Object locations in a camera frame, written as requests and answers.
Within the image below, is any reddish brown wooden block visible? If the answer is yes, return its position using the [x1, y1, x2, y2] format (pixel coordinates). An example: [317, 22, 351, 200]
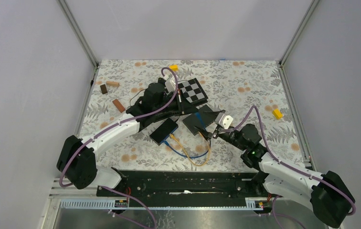
[112, 99, 126, 113]

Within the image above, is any blue ethernet cable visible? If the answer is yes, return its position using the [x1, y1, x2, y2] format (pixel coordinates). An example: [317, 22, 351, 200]
[163, 112, 212, 160]

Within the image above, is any dark brown wooden block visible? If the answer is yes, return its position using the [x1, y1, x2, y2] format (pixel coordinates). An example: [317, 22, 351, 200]
[100, 84, 108, 94]

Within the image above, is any black power adapter with cable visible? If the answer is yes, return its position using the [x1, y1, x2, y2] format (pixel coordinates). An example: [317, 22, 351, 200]
[129, 94, 143, 108]

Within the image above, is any yellow block at right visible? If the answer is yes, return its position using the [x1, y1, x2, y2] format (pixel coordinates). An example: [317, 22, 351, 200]
[272, 109, 283, 120]

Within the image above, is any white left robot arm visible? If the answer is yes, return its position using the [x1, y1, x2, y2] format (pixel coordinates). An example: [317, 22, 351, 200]
[56, 78, 208, 196]

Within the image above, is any large black network switch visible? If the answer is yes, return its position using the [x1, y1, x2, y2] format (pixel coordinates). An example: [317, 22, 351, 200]
[182, 105, 214, 135]

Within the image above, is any orange yellow cable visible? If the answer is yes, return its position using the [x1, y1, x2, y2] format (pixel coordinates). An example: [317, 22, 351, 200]
[169, 131, 213, 167]

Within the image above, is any light tan wooden block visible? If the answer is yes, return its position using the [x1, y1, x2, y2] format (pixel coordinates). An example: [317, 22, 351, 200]
[106, 81, 120, 87]

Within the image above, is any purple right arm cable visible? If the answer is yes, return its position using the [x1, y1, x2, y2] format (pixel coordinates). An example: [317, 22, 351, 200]
[222, 105, 357, 228]

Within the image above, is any floral patterned table mat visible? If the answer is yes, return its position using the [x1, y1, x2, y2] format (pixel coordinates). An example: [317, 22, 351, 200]
[78, 60, 304, 172]

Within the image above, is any slotted cable duct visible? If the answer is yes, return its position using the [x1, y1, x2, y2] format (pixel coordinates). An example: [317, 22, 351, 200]
[60, 197, 264, 212]

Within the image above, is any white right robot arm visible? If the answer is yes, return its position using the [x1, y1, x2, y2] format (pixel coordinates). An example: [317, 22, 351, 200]
[197, 111, 356, 229]

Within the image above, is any black white checkerboard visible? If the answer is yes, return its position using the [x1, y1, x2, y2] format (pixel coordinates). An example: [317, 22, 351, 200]
[178, 78, 208, 106]

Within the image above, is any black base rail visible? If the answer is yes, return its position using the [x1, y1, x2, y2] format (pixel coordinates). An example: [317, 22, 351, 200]
[114, 170, 271, 208]

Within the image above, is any small black network switch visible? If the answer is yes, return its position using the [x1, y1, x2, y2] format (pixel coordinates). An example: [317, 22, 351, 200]
[149, 118, 179, 145]

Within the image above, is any yellow block near wall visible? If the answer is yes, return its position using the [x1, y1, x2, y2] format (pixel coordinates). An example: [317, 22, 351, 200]
[169, 65, 179, 71]

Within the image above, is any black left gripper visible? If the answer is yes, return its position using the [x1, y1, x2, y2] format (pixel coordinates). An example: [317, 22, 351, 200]
[153, 89, 198, 116]

